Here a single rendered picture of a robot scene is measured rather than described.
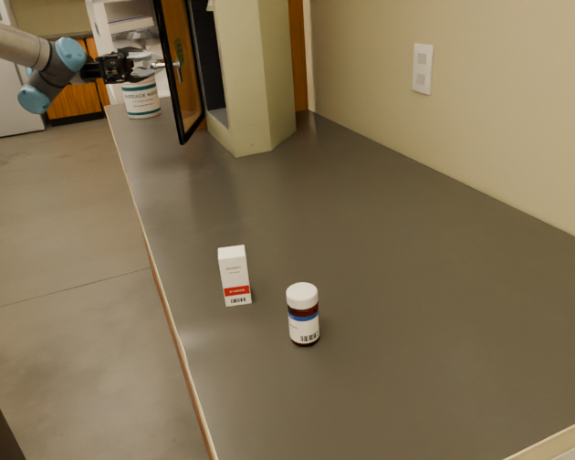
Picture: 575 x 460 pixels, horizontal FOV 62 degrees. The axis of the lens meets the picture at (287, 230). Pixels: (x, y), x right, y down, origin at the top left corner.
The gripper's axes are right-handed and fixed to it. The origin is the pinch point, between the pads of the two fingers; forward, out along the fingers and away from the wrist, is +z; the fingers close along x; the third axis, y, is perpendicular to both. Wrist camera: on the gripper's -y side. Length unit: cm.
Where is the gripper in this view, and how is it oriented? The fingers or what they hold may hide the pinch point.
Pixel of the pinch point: (159, 62)
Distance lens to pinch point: 142.2
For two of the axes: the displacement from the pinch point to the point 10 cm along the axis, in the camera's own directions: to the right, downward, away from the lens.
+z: 10.0, -0.4, -0.9
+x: -0.7, -8.8, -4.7
